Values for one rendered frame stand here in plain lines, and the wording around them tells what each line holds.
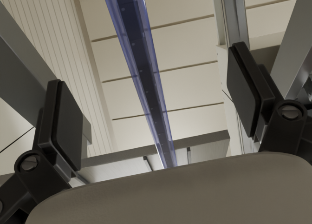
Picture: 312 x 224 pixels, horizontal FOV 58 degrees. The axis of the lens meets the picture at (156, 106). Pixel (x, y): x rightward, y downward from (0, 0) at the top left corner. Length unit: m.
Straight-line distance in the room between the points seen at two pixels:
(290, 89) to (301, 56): 0.07
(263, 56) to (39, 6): 2.96
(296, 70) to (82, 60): 3.00
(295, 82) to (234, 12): 0.24
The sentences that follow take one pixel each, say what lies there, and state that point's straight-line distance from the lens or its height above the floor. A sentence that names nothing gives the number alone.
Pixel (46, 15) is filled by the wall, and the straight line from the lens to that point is 3.45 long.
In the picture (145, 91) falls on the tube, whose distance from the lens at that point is 0.15.
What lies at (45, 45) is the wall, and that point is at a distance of 3.48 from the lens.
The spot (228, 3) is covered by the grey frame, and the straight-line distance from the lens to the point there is 0.63.
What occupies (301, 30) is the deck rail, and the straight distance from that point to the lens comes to 0.41.
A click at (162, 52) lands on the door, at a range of 3.02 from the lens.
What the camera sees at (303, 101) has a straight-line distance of 0.56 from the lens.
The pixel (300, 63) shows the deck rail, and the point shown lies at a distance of 0.42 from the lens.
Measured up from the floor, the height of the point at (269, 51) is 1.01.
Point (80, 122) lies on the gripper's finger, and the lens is 0.16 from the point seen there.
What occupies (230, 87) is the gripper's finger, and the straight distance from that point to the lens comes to 0.16.
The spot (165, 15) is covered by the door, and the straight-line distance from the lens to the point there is 3.00.
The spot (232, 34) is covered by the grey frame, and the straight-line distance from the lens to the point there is 0.63.
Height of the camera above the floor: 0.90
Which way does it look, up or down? 15 degrees up
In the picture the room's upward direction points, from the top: 168 degrees clockwise
